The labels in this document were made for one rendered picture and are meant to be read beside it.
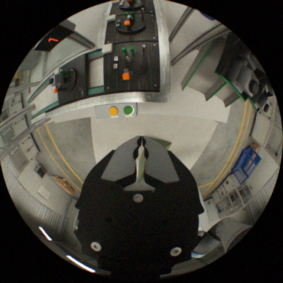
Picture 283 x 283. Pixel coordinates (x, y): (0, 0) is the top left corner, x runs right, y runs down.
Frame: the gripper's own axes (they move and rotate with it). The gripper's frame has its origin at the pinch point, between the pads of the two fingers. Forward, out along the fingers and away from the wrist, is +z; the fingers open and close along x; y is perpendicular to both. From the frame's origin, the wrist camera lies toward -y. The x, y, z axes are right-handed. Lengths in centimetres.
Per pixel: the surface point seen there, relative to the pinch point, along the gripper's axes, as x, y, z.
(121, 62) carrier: -8.2, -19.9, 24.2
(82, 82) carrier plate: -28.7, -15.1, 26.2
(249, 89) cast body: 19.6, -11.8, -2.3
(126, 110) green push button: -7.2, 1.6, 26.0
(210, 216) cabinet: 494, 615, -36
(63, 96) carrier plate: -45, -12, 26
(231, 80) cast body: 18.3, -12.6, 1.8
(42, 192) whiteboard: -746, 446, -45
